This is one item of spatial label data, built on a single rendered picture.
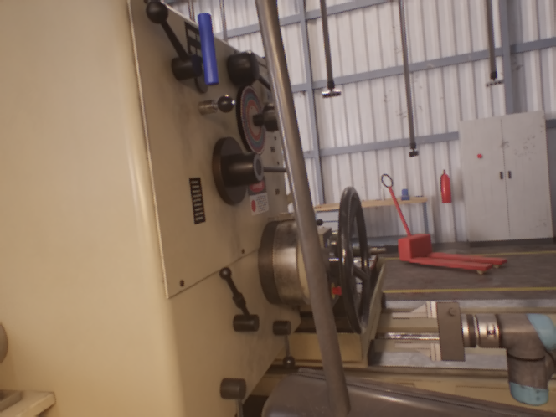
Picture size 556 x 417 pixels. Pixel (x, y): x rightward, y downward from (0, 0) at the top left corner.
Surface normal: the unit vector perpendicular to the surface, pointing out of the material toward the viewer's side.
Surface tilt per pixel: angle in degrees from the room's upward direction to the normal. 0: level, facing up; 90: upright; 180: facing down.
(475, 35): 90
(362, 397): 20
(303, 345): 90
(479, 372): 90
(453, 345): 74
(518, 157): 90
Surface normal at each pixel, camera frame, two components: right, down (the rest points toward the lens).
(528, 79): -0.31, 0.10
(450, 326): -0.33, -0.18
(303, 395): -0.29, -0.90
